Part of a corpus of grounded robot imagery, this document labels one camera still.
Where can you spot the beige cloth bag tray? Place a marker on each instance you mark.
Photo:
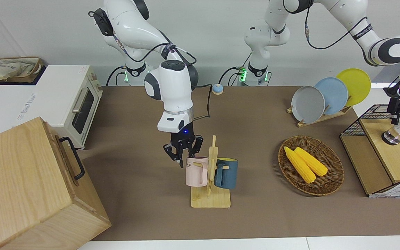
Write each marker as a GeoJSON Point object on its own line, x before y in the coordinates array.
{"type": "Point", "coordinates": [9, 67]}

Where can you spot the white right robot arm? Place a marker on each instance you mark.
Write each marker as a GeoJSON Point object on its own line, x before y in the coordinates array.
{"type": "Point", "coordinates": [172, 90]}

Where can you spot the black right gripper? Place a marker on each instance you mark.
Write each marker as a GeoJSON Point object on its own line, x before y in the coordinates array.
{"type": "Point", "coordinates": [182, 135]}

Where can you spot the light blue plate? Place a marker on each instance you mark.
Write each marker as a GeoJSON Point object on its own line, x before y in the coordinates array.
{"type": "Point", "coordinates": [335, 93]}

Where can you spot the brown table mat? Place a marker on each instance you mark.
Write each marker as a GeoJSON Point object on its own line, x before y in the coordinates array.
{"type": "Point", "coordinates": [144, 194]}

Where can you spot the dark blue mug yellow inside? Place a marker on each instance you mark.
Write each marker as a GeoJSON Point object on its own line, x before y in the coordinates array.
{"type": "Point", "coordinates": [228, 175]}

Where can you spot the pink mug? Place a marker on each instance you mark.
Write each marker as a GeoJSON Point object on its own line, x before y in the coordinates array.
{"type": "Point", "coordinates": [196, 173]}

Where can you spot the black camera stand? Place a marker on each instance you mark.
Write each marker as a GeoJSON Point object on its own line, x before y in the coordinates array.
{"type": "Point", "coordinates": [389, 93]}

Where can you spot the wooden mug tree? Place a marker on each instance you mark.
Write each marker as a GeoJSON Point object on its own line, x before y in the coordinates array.
{"type": "Point", "coordinates": [210, 199]}

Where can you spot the grey plate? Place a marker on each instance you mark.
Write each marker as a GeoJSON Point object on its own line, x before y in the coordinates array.
{"type": "Point", "coordinates": [306, 106]}

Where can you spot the brown wicker basket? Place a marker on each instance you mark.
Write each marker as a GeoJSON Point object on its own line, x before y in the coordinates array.
{"type": "Point", "coordinates": [328, 184]}

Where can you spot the yellow corn cob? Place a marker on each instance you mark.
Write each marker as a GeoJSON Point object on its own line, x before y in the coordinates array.
{"type": "Point", "coordinates": [300, 166]}
{"type": "Point", "coordinates": [313, 163]}

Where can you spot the yellow plate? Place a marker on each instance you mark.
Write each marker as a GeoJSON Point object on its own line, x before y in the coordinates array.
{"type": "Point", "coordinates": [358, 85]}

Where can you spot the wooden plate rack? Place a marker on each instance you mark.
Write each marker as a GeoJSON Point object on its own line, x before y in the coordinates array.
{"type": "Point", "coordinates": [321, 118]}

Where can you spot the cream toaster oven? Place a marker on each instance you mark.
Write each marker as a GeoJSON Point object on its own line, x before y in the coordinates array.
{"type": "Point", "coordinates": [61, 93]}

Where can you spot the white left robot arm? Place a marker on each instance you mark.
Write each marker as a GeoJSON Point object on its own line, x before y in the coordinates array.
{"type": "Point", "coordinates": [269, 34]}

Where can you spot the wooden cabinet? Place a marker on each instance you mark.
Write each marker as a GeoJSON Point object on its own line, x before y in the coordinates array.
{"type": "Point", "coordinates": [23, 187]}

